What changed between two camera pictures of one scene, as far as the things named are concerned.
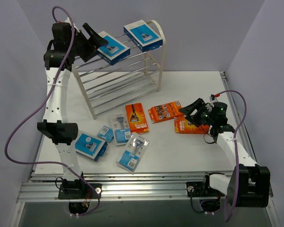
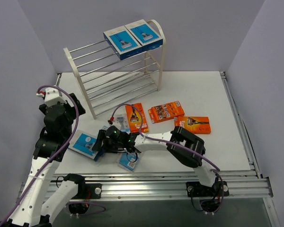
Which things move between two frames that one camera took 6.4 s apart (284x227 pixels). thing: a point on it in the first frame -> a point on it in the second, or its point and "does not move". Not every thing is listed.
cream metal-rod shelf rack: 104,85 does not move
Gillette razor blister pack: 121,127 does not move
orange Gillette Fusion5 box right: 182,125 does not move
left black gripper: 84,46 -> 74,108
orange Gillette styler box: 164,111 does not move
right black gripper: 201,113 -> 101,138
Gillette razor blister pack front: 133,152 does not move
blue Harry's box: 114,51 -> 122,42
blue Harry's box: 143,36 does not move
